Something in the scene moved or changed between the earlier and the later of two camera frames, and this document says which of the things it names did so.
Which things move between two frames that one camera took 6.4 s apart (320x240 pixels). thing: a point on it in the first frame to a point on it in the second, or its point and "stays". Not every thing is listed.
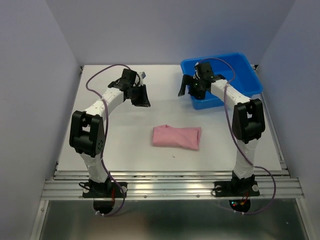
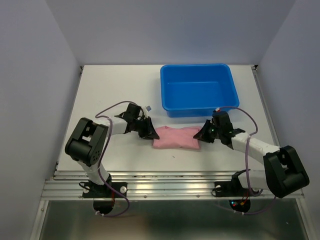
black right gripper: [187, 80] to [202, 135]
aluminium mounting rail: [273, 185] stays
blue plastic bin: [233, 67] to [196, 90]
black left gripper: [143, 100] to [149, 132]
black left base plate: [107, 189] stays
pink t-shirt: [185, 137] stays
